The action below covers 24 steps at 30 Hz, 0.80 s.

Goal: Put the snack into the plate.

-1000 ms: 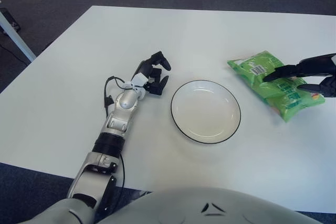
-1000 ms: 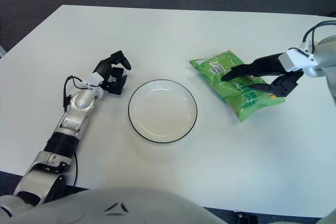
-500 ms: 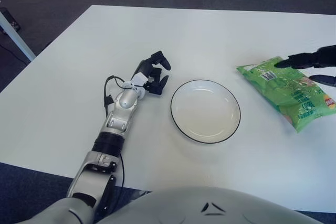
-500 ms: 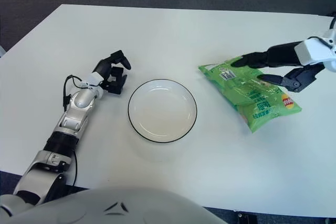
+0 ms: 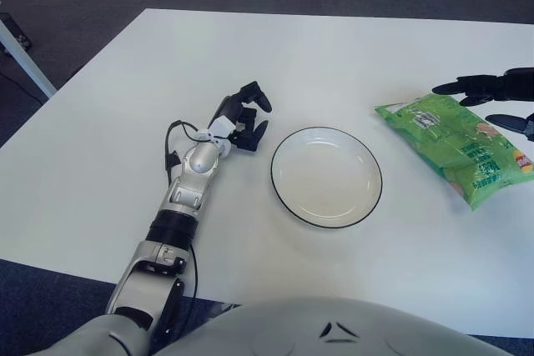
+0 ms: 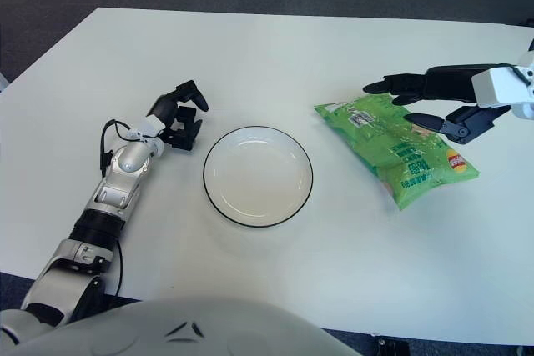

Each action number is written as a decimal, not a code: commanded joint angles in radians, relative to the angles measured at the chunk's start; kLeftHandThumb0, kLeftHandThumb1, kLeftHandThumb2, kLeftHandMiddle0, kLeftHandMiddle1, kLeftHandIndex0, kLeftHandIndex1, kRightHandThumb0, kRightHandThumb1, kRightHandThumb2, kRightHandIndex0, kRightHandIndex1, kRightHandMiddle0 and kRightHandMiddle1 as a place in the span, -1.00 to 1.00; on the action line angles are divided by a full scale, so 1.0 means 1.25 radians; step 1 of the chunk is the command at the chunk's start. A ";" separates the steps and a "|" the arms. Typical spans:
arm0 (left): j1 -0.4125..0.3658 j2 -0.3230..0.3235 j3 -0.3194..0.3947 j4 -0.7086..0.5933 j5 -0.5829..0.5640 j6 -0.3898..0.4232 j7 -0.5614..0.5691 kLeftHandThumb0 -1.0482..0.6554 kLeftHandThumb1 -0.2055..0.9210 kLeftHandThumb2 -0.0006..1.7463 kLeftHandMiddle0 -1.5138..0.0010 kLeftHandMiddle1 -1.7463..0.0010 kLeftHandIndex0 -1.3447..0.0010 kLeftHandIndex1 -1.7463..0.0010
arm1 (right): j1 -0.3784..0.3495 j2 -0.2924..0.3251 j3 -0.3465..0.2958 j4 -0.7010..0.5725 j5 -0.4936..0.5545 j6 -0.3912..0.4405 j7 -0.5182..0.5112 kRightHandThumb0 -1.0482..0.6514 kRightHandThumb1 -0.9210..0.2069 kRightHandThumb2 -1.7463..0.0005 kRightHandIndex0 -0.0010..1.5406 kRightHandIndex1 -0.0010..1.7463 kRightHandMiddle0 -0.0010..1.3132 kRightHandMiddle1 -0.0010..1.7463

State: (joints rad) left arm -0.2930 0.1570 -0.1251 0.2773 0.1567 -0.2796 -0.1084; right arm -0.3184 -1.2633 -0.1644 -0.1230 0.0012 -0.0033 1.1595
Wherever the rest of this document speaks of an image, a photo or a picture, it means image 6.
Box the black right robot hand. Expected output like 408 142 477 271
362 63 512 147

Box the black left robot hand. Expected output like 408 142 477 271
145 79 209 152

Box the green snack bag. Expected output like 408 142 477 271
313 93 481 212

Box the white plate with black rim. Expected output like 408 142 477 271
202 124 315 230

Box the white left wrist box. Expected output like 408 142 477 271
133 115 164 140

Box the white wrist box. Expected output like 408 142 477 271
133 115 164 140
471 64 534 110

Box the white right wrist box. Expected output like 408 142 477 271
471 64 534 110

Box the grey robot torso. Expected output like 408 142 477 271
0 297 364 356

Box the black item under table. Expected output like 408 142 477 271
373 335 412 356

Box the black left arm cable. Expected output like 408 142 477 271
98 118 124 294

